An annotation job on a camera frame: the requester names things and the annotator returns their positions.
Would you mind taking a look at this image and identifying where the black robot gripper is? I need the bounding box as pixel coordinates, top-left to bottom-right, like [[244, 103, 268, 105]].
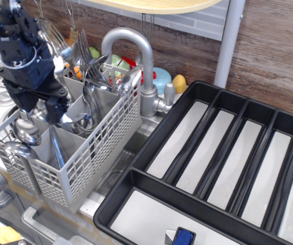
[[0, 43, 71, 124]]

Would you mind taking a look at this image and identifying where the big steel spoon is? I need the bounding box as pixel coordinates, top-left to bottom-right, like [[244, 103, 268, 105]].
[[56, 113, 73, 129]]

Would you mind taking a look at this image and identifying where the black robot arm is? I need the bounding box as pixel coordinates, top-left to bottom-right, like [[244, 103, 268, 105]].
[[0, 1, 70, 124]]

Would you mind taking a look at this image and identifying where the large steel spoon centre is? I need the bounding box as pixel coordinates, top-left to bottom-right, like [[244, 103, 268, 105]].
[[32, 100, 48, 122]]

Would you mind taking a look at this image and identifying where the steel spoon front left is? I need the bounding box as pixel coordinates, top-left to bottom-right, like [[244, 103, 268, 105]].
[[13, 118, 42, 146]]

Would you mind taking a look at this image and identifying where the steel spoon lower left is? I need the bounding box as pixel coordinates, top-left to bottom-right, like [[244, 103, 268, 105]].
[[0, 140, 34, 159]]

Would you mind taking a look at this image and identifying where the grey plastic cutlery basket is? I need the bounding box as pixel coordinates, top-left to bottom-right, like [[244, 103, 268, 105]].
[[0, 62, 143, 214]]

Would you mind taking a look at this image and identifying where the steel spoon near faucet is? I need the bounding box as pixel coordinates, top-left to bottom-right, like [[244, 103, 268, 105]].
[[117, 65, 142, 96]]

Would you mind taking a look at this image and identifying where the black plastic cutlery tray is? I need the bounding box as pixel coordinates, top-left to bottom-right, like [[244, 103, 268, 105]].
[[93, 81, 293, 244]]

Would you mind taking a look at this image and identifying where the steel forks cluster back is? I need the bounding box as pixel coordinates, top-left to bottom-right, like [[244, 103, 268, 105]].
[[78, 30, 113, 92]]

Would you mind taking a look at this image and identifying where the large steel fork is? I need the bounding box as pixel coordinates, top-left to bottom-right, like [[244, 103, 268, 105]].
[[38, 17, 73, 100]]

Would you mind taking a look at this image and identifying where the green toy vegetable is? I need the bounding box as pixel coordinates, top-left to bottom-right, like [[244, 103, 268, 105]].
[[112, 54, 130, 70]]

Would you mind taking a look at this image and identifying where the red toy vegetable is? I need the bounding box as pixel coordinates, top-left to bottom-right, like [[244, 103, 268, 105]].
[[120, 56, 143, 85]]

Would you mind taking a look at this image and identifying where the grey toy faucet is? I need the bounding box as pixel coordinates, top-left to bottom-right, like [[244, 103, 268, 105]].
[[102, 28, 175, 116]]

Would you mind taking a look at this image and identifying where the light blue toy pot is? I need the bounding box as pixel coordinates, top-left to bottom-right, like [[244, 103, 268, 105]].
[[153, 67, 172, 94]]

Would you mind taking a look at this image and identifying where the yellow toy corn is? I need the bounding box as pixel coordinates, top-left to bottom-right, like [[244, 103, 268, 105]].
[[172, 75, 187, 93]]

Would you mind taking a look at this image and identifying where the blue clamp object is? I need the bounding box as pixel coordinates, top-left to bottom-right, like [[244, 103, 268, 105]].
[[164, 227, 196, 245]]

